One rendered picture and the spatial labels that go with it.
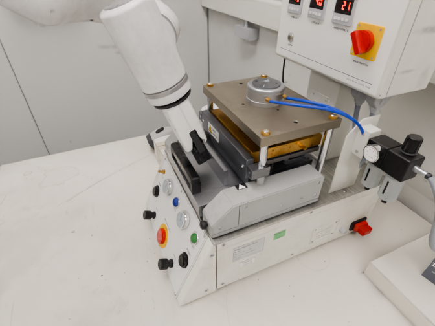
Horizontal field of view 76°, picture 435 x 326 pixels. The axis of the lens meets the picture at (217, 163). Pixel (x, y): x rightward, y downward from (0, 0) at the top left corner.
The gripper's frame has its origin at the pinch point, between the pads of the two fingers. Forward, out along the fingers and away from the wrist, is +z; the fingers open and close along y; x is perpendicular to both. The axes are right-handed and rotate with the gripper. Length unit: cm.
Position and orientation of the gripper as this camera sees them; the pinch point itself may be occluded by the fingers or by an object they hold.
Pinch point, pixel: (200, 153)
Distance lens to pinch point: 61.1
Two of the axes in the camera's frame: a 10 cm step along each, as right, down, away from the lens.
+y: 4.1, 5.4, -7.4
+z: 3.1, 6.8, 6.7
